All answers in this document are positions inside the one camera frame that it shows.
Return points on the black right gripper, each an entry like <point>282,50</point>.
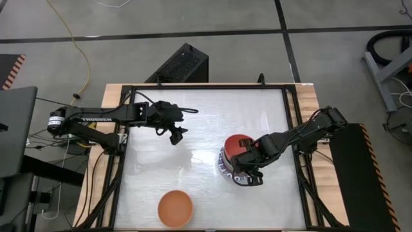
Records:
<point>248,162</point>

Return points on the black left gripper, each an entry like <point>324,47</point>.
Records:
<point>161,112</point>

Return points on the coral red plastic bowl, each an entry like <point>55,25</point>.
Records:
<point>233,146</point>

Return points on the orange plastic bowl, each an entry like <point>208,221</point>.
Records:
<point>175,209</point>

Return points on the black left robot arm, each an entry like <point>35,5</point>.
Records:
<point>96,120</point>

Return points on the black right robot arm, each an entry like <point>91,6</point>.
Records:
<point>305,129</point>

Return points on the black table edge clamp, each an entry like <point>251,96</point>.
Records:
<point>158,82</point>
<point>261,80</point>

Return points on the black perforated computer tower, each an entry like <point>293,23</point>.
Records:
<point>180,64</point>

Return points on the long black hazard striped ramp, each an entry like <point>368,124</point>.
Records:
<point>357,177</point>

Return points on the black desk beam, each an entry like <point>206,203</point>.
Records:
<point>51,170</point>

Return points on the grey metal stand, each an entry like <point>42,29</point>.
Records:
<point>383,83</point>

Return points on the black round fan base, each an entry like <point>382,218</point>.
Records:
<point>402,125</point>

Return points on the grey laptop lid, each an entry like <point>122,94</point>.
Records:
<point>16,129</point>

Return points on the small hazard striped mat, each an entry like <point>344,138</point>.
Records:
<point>8,69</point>

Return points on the black metal table frame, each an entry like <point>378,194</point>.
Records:
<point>206,86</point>

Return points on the silver mounting bracket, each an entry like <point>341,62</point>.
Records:
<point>122,138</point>

